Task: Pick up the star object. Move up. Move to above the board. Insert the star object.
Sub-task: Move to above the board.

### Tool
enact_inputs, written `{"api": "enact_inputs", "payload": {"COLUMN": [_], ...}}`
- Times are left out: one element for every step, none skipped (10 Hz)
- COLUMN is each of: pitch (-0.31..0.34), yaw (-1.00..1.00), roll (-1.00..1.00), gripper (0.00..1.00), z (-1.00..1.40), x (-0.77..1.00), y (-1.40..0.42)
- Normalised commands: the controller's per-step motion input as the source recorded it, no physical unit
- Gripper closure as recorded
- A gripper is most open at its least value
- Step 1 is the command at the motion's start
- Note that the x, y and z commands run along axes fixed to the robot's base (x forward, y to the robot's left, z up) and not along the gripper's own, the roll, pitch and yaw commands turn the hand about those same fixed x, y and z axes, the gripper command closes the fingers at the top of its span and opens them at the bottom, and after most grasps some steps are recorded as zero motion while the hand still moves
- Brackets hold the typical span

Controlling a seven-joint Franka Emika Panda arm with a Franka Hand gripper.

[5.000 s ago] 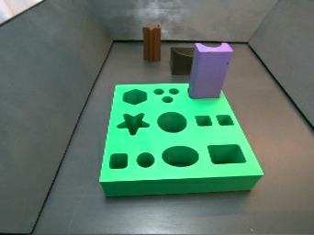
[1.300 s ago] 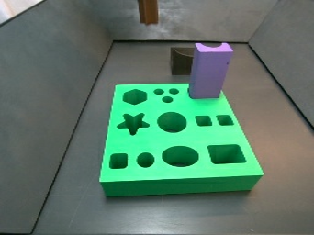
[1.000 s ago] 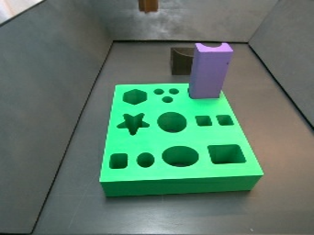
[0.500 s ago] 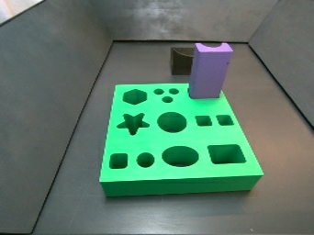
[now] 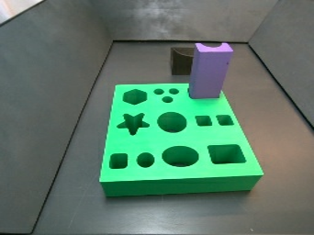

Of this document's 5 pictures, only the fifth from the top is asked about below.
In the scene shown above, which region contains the green shape sorting board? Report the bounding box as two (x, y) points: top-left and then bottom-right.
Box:
(99, 84), (264, 196)

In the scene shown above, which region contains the black curved block holder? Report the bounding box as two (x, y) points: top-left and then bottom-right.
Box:
(171, 47), (194, 75)

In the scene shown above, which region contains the purple rectangular notched block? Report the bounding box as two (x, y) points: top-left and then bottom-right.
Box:
(189, 43), (233, 99)

